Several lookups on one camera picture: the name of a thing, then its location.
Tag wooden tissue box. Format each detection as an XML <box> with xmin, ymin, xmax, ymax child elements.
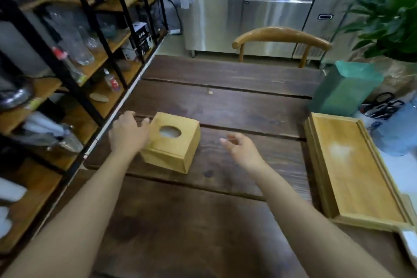
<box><xmin>140</xmin><ymin>112</ymin><xmax>201</xmax><ymax>175</ymax></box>

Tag stainless steel counter cabinet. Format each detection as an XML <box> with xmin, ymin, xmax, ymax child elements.
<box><xmin>179</xmin><ymin>0</ymin><xmax>365</xmax><ymax>60</ymax></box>

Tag black metal wooden shelf rack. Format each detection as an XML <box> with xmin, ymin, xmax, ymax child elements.
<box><xmin>0</xmin><ymin>0</ymin><xmax>169</xmax><ymax>265</ymax></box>

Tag clear glass vase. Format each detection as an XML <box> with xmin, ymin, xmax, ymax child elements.
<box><xmin>44</xmin><ymin>6</ymin><xmax>96</xmax><ymax>66</ymax></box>

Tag black scissors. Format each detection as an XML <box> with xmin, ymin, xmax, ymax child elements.
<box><xmin>362</xmin><ymin>92</ymin><xmax>405</xmax><ymax>119</ymax></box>

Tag person's left forearm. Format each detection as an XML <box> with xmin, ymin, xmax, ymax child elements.
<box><xmin>2</xmin><ymin>150</ymin><xmax>145</xmax><ymax>278</ymax></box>

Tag black and white box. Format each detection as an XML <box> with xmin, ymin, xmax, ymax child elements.
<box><xmin>130</xmin><ymin>22</ymin><xmax>154</xmax><ymax>55</ymax></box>

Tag person's left hand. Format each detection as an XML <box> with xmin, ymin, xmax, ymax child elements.
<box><xmin>108</xmin><ymin>111</ymin><xmax>151</xmax><ymax>157</ymax></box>

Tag wooden rectangular tray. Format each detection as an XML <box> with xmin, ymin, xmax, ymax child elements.
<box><xmin>304</xmin><ymin>112</ymin><xmax>417</xmax><ymax>233</ymax></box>

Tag green leafy plant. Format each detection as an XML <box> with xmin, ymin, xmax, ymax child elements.
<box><xmin>337</xmin><ymin>0</ymin><xmax>417</xmax><ymax>63</ymax></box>

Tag person's right hand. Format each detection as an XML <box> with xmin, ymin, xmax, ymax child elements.
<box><xmin>220</xmin><ymin>132</ymin><xmax>266</xmax><ymax>174</ymax></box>

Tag person's right forearm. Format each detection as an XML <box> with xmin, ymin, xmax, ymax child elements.
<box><xmin>248</xmin><ymin>163</ymin><xmax>396</xmax><ymax>278</ymax></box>

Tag small bottle with red label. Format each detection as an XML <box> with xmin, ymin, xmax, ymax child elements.
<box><xmin>103</xmin><ymin>68</ymin><xmax>121</xmax><ymax>93</ymax></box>

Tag shiny metal bowl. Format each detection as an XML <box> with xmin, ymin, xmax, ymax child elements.
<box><xmin>0</xmin><ymin>74</ymin><xmax>35</xmax><ymax>112</ymax></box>

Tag green paper box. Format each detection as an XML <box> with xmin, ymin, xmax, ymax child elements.
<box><xmin>306</xmin><ymin>61</ymin><xmax>385</xmax><ymax>117</ymax></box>

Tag clear bottle with red cap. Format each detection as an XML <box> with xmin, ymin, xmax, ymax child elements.
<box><xmin>52</xmin><ymin>46</ymin><xmax>88</xmax><ymax>87</ymax></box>

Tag white cloth bundle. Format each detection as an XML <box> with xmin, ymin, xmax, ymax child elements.
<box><xmin>20</xmin><ymin>112</ymin><xmax>84</xmax><ymax>154</ymax></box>

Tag wooden curved-back chair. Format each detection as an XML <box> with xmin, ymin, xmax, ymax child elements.
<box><xmin>232</xmin><ymin>26</ymin><xmax>332</xmax><ymax>69</ymax></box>

